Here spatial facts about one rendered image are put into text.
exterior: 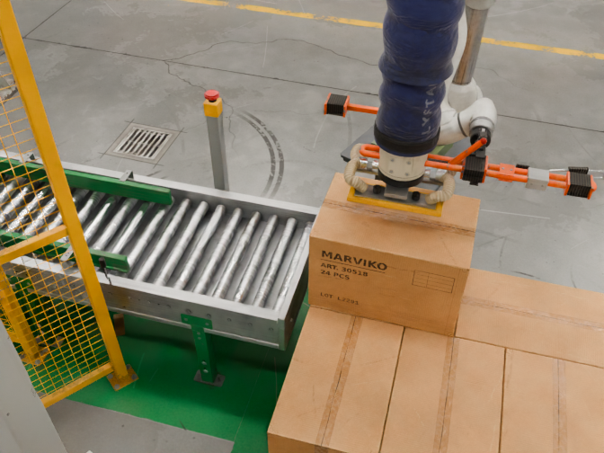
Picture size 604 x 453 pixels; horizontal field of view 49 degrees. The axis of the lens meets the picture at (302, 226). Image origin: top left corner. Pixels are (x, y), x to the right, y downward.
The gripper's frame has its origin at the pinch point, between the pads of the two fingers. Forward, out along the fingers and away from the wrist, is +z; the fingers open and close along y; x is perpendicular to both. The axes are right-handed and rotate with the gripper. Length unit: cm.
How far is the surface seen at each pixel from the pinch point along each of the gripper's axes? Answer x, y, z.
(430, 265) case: 9.6, 31.4, 20.2
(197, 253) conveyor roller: 111, 69, 3
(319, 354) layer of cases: 45, 69, 42
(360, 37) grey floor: 95, 124, -320
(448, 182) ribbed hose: 8.7, 4.0, 5.5
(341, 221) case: 46, 29, 8
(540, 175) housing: -21.0, -1.6, 0.7
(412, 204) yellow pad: 19.9, 10.5, 12.7
